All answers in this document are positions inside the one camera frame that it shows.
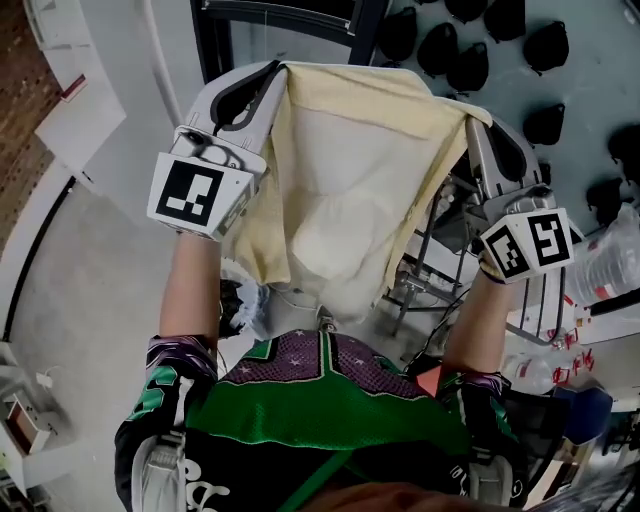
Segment person's left forearm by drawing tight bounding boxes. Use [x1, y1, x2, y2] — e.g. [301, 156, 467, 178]
[159, 232, 225, 352]

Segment cluster of red clips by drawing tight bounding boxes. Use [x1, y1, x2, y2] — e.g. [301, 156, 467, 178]
[548, 323, 597, 387]

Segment blue chair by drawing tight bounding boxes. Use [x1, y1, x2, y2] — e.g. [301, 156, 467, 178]
[553, 383, 615, 447]

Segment black garment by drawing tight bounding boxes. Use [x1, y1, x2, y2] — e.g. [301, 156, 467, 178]
[218, 278, 252, 338]

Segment white shelf cabinet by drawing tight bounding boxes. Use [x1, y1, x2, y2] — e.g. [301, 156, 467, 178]
[22, 0, 130, 187]

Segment black window frame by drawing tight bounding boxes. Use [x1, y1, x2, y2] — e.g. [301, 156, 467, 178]
[189, 0, 392, 87]

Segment person's right forearm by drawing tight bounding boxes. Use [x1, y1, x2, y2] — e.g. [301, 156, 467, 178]
[442, 269, 520, 382]

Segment red book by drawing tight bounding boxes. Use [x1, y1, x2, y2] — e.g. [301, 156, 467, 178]
[59, 73, 90, 105]

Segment pale wall board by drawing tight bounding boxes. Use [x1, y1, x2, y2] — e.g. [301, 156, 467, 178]
[374, 0, 640, 236]

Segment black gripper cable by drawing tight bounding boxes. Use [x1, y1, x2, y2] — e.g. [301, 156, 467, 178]
[403, 288, 472, 372]

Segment large clear water jug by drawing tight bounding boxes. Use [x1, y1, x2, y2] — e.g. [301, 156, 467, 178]
[564, 202, 640, 307]

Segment white side cabinet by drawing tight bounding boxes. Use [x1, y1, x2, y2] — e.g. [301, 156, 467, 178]
[0, 339, 67, 502]

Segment cream yellow clothes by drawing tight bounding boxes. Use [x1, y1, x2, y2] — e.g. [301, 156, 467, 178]
[232, 60, 495, 327]

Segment person's green purple jersey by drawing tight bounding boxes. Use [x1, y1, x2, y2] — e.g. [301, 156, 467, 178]
[113, 327, 530, 512]

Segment small clear water jug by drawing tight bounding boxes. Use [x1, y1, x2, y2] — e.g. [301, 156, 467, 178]
[501, 351, 557, 395]

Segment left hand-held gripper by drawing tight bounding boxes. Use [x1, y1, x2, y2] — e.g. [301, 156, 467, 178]
[146, 60, 290, 242]

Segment grey shoulder strap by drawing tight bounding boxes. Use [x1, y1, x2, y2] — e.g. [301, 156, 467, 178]
[467, 447, 514, 509]
[130, 377, 189, 512]

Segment yellow beaded bracelet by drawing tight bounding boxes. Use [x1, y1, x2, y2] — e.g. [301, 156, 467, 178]
[477, 254, 507, 287]

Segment grey metal drying rack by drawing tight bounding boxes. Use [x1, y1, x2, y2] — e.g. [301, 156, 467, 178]
[379, 164, 572, 347]

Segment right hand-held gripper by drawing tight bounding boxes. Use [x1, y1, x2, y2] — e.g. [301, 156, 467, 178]
[464, 117, 575, 285]

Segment white pipe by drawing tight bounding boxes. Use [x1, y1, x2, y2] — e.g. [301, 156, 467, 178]
[142, 0, 185, 127]

